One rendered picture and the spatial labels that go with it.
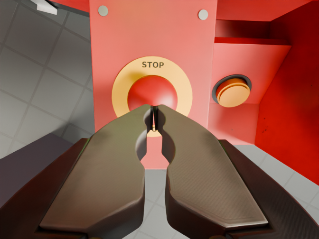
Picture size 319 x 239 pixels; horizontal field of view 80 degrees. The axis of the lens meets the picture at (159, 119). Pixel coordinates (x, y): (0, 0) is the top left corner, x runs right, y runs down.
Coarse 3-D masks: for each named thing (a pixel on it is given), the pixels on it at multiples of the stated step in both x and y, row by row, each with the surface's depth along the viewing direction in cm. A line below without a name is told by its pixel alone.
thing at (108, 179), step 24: (120, 120) 10; (144, 120) 10; (96, 144) 8; (120, 144) 8; (144, 144) 9; (96, 168) 7; (120, 168) 7; (144, 168) 7; (72, 192) 6; (96, 192) 6; (120, 192) 6; (144, 192) 7; (48, 216) 5; (72, 216) 5; (96, 216) 5; (120, 216) 6
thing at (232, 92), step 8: (232, 80) 22; (240, 80) 22; (224, 88) 22; (232, 88) 22; (240, 88) 22; (248, 88) 22; (216, 96) 24; (224, 96) 23; (232, 96) 23; (240, 96) 23; (248, 96) 23; (224, 104) 24; (232, 104) 24
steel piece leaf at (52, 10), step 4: (32, 0) 80; (36, 0) 78; (40, 0) 77; (40, 4) 83; (44, 4) 81; (48, 4) 79; (40, 8) 85; (44, 8) 85; (48, 8) 85; (52, 8) 84; (48, 12) 85; (52, 12) 85; (56, 12) 85
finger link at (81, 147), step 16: (80, 144) 8; (64, 160) 7; (48, 176) 6; (64, 176) 6; (16, 192) 6; (32, 192) 6; (48, 192) 6; (0, 208) 5; (16, 208) 5; (32, 208) 5; (48, 208) 6; (0, 224) 5; (16, 224) 5; (32, 224) 5
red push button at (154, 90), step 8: (144, 80) 14; (152, 80) 14; (160, 80) 14; (168, 80) 15; (136, 88) 14; (144, 88) 14; (152, 88) 14; (160, 88) 14; (168, 88) 14; (128, 96) 15; (136, 96) 14; (144, 96) 14; (152, 96) 14; (160, 96) 14; (168, 96) 14; (176, 96) 15; (128, 104) 15; (136, 104) 14; (152, 104) 14; (168, 104) 14; (176, 104) 15
